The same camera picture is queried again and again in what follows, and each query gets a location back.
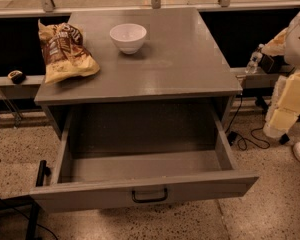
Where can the clear plastic water bottle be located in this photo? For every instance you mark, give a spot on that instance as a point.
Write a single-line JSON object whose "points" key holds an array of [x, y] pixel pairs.
{"points": [[255, 58]]}

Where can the grey drawer cabinet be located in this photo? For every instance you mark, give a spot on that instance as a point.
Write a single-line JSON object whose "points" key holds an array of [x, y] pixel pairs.
{"points": [[179, 59]]}

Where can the black top drawer handle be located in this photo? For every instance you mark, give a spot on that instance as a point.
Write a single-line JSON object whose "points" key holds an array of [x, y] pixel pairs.
{"points": [[153, 196]]}

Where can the small black box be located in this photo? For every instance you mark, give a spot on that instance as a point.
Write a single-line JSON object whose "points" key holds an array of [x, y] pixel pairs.
{"points": [[271, 64]]}

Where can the black table leg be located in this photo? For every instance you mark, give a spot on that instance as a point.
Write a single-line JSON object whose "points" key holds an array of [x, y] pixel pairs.
{"points": [[260, 102]]}

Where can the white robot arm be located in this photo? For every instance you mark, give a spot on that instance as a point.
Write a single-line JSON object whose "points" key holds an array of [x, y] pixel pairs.
{"points": [[286, 44]]}

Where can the grey top drawer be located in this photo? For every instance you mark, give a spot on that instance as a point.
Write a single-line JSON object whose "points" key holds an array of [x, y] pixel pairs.
{"points": [[109, 150]]}

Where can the black metal stand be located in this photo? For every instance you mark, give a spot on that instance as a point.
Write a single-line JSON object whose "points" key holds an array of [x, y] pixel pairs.
{"points": [[27, 200]]}

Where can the white bowl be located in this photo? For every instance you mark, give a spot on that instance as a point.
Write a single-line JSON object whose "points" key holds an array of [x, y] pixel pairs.
{"points": [[128, 38]]}

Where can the padded gripper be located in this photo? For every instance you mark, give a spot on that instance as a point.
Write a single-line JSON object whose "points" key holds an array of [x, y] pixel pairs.
{"points": [[298, 44]]}

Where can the black yellow round object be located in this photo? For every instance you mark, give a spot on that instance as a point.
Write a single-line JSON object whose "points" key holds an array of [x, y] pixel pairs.
{"points": [[17, 76]]}

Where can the yellow brown chip bag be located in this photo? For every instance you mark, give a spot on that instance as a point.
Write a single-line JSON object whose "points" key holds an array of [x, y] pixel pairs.
{"points": [[64, 53]]}

